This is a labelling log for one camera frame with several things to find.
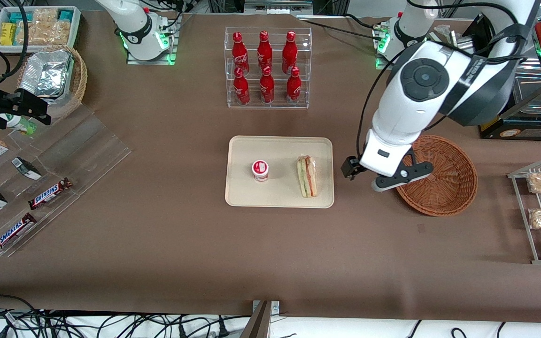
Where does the triangle sandwich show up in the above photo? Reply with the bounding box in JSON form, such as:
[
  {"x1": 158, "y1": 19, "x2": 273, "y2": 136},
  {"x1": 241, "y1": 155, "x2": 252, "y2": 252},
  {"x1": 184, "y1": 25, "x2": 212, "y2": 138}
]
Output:
[{"x1": 297, "y1": 155, "x2": 317, "y2": 198}]

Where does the light wicker basket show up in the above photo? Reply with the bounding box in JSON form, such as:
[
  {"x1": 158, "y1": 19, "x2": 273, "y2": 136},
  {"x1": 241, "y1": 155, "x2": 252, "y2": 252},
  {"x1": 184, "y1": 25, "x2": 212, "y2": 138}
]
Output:
[{"x1": 17, "y1": 45, "x2": 88, "y2": 120}]

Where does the round brown wicker basket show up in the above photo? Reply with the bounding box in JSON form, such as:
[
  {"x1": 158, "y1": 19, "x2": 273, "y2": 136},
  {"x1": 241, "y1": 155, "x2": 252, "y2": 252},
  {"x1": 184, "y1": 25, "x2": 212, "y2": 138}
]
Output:
[{"x1": 393, "y1": 135, "x2": 479, "y2": 217}]

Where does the cream plastic tray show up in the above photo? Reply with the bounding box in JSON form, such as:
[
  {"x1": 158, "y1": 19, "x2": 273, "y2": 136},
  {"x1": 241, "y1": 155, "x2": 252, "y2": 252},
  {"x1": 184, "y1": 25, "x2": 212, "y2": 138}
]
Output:
[{"x1": 225, "y1": 136, "x2": 335, "y2": 208}]

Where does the green white lidded cup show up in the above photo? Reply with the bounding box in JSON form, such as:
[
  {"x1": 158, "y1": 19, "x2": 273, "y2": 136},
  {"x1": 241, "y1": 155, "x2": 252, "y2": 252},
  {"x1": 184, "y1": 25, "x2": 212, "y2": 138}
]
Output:
[{"x1": 0, "y1": 114, "x2": 37, "y2": 137}]

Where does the aluminium foil container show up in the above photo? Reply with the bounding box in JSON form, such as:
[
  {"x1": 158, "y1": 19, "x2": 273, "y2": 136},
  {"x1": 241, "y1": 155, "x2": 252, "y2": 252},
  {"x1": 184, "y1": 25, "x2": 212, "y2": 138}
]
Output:
[{"x1": 19, "y1": 50, "x2": 74, "y2": 98}]

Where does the yellow snack pack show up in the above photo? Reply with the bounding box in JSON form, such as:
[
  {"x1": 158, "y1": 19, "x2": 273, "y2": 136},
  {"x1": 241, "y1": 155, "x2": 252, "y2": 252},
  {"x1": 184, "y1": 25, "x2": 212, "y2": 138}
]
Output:
[{"x1": 0, "y1": 23, "x2": 17, "y2": 46}]

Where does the clear acrylic stepped display stand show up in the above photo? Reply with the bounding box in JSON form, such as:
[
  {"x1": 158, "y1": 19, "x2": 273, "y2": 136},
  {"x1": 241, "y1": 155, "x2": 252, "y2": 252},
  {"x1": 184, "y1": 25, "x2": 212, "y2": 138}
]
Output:
[{"x1": 0, "y1": 104, "x2": 132, "y2": 258}]

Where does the rice cracker bag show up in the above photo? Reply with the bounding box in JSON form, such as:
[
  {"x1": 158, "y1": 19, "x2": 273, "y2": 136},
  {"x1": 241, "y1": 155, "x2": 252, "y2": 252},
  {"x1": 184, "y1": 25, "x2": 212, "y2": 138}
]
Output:
[
  {"x1": 32, "y1": 8, "x2": 60, "y2": 23},
  {"x1": 16, "y1": 21, "x2": 71, "y2": 46}
]

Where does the red white yogurt cup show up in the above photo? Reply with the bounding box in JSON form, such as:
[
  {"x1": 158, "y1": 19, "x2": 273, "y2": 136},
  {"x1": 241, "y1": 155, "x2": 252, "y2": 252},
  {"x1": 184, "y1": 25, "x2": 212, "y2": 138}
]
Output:
[{"x1": 252, "y1": 160, "x2": 270, "y2": 182}]

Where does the Snickers chocolate bar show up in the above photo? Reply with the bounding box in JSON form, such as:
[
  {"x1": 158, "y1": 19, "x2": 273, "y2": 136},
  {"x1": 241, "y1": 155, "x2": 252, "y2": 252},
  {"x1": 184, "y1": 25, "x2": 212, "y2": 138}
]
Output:
[
  {"x1": 0, "y1": 213, "x2": 38, "y2": 254},
  {"x1": 28, "y1": 177, "x2": 73, "y2": 210}
]

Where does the white plastic snack bin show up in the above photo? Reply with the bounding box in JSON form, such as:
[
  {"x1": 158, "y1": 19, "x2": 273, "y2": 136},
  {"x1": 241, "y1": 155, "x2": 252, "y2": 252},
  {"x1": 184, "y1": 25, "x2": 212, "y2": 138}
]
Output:
[{"x1": 0, "y1": 6, "x2": 82, "y2": 53}]

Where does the red cola bottle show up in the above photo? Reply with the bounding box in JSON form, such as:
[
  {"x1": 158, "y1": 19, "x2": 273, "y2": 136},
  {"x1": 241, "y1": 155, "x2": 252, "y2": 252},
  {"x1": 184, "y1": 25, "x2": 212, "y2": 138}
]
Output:
[
  {"x1": 257, "y1": 31, "x2": 273, "y2": 73},
  {"x1": 286, "y1": 67, "x2": 302, "y2": 105},
  {"x1": 260, "y1": 66, "x2": 275, "y2": 104},
  {"x1": 233, "y1": 67, "x2": 250, "y2": 106},
  {"x1": 282, "y1": 31, "x2": 298, "y2": 75},
  {"x1": 232, "y1": 31, "x2": 250, "y2": 76}
]

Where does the clear acrylic bottle rack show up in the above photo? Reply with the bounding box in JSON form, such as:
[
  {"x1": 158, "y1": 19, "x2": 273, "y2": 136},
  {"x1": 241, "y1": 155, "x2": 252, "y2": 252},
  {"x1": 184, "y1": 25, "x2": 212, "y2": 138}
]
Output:
[{"x1": 224, "y1": 27, "x2": 312, "y2": 109}]

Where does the black food warmer appliance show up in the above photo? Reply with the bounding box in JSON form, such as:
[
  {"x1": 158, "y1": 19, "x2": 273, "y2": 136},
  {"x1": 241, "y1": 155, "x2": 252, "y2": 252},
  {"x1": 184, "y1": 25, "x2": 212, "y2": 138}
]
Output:
[{"x1": 449, "y1": 0, "x2": 541, "y2": 140}]

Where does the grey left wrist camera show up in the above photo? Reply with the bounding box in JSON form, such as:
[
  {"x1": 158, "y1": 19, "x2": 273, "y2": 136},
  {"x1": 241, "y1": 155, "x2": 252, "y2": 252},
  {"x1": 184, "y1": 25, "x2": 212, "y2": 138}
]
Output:
[{"x1": 371, "y1": 161, "x2": 434, "y2": 192}]

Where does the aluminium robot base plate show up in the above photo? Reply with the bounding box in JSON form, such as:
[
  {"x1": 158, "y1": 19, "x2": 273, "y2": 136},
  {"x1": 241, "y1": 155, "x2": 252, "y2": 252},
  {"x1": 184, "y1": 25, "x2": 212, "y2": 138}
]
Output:
[{"x1": 126, "y1": 13, "x2": 180, "y2": 65}]

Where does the metal table bracket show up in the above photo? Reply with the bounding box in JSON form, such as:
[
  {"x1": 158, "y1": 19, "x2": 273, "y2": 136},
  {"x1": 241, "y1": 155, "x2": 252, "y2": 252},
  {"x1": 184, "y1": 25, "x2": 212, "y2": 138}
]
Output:
[{"x1": 240, "y1": 300, "x2": 280, "y2": 338}]

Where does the metal frame profile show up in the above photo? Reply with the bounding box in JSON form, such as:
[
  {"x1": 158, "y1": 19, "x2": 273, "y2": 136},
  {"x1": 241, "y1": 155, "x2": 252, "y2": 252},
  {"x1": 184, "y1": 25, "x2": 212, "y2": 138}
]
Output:
[{"x1": 245, "y1": 0, "x2": 313, "y2": 15}]

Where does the silver metal wire rack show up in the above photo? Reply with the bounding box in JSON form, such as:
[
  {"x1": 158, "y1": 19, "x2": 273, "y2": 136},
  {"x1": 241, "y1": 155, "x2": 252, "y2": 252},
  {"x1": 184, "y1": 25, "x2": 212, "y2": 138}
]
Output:
[{"x1": 508, "y1": 156, "x2": 541, "y2": 265}]

